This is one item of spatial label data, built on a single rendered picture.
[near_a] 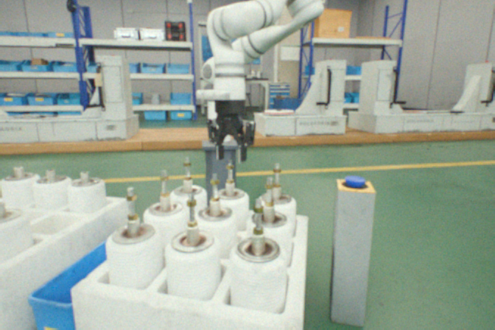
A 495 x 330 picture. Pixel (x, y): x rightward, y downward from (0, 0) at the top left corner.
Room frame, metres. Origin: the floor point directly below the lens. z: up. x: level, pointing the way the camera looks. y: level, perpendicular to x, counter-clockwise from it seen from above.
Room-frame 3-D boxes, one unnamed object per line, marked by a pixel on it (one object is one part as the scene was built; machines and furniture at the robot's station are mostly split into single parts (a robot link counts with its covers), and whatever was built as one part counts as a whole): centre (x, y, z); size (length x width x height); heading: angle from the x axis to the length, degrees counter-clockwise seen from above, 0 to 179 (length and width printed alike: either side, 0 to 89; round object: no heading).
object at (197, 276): (0.47, 0.10, 0.16); 0.10 x 0.10 x 0.18
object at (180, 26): (5.35, 1.25, 1.57); 0.42 x 0.34 x 0.17; 9
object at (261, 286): (0.44, -0.02, 0.16); 0.10 x 0.10 x 0.18
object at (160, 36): (5.29, 1.63, 1.42); 0.43 x 0.37 x 0.19; 12
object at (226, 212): (0.58, 0.07, 0.25); 0.08 x 0.08 x 0.01
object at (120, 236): (0.49, 0.21, 0.25); 0.08 x 0.08 x 0.01
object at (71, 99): (5.11, 3.02, 0.36); 0.50 x 0.38 x 0.21; 8
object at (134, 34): (5.22, 2.02, 1.42); 0.43 x 0.37 x 0.19; 7
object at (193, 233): (0.47, 0.10, 0.26); 0.02 x 0.02 x 0.03
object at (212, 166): (1.17, 0.11, 0.15); 0.15 x 0.15 x 0.30; 9
